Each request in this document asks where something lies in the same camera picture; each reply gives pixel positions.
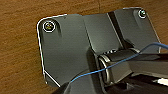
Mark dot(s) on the black robot base strut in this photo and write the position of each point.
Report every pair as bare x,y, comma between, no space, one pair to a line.
150,63

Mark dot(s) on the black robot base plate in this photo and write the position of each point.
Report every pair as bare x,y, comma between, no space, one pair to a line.
70,43

